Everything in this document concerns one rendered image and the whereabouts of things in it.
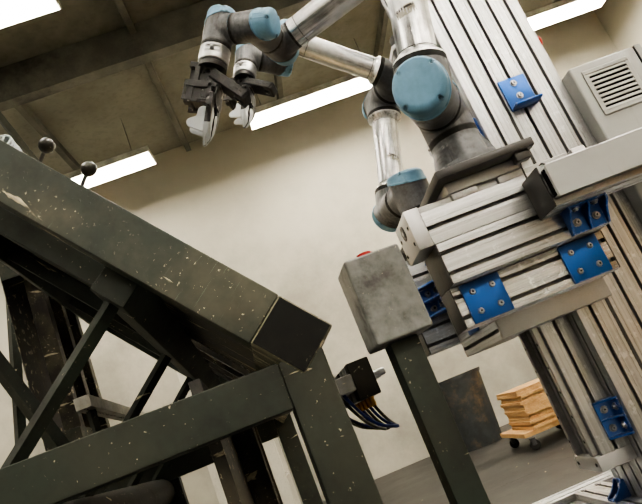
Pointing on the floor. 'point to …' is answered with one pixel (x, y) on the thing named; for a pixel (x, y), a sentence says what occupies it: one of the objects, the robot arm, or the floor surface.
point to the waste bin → (471, 409)
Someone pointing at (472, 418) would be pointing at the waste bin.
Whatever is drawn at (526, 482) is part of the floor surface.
